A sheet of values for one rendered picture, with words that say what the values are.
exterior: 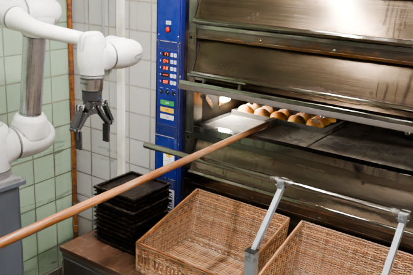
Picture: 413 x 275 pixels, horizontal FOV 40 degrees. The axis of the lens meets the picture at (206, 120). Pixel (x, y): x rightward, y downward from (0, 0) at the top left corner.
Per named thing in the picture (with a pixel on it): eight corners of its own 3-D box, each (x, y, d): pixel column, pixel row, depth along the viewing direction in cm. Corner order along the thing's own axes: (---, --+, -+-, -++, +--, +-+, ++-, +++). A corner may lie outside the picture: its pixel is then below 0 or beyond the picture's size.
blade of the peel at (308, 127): (322, 133, 284) (323, 128, 283) (231, 114, 314) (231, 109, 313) (349, 118, 313) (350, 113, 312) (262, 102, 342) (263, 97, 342)
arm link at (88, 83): (74, 73, 204) (74, 89, 206) (91, 77, 199) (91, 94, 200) (92, 70, 211) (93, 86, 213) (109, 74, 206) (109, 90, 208)
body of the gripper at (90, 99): (93, 86, 212) (93, 110, 214) (76, 89, 205) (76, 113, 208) (107, 89, 208) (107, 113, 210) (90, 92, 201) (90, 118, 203)
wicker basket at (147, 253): (195, 234, 303) (196, 186, 296) (288, 269, 272) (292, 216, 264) (133, 271, 265) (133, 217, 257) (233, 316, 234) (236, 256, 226)
